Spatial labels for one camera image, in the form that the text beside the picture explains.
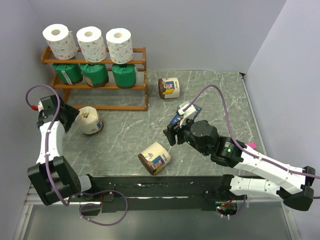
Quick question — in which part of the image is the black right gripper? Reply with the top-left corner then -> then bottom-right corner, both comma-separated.
162,114 -> 210,156

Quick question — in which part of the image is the cream roll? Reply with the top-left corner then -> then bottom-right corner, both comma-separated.
75,106 -> 104,135
138,142 -> 171,176

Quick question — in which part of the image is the cream roll front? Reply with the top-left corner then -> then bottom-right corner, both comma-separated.
138,142 -> 171,176

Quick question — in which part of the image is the green roll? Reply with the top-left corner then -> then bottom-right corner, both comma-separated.
52,63 -> 83,85
111,64 -> 137,89
79,64 -> 109,88

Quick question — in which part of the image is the cartoon roll back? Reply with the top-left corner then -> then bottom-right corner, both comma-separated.
158,77 -> 181,99

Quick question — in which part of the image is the white dotted roll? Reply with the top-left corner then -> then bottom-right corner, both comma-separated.
42,24 -> 78,60
76,26 -> 107,63
105,28 -> 134,65

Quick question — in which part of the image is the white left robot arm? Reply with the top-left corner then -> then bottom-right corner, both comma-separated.
27,95 -> 99,206

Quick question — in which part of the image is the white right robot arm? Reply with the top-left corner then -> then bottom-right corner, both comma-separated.
163,120 -> 316,211

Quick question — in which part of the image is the orange wooden shelf rack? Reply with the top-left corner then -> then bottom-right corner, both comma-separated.
51,47 -> 148,111

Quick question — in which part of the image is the blue razor blister pack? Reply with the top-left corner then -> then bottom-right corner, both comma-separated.
170,104 -> 202,125

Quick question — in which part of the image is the pink small box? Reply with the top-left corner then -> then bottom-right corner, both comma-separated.
247,141 -> 257,150

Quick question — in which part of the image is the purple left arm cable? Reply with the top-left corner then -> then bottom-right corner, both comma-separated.
25,84 -> 76,207

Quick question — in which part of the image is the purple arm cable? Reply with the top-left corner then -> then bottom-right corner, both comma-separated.
25,84 -> 76,207
183,84 -> 320,180

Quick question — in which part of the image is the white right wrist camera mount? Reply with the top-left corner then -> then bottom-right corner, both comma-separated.
177,101 -> 197,128

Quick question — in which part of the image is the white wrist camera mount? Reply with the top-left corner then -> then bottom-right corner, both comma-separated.
28,98 -> 45,112
177,101 -> 197,128

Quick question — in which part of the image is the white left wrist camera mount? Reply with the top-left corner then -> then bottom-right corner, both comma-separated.
28,98 -> 45,112

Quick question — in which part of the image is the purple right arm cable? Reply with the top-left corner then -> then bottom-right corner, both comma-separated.
183,84 -> 320,180

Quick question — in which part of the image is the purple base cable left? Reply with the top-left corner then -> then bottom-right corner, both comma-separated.
79,189 -> 129,227

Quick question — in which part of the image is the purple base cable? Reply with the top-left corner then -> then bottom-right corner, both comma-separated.
79,189 -> 129,227
219,196 -> 250,221

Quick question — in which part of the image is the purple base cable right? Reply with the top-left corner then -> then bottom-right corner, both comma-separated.
219,196 -> 250,221

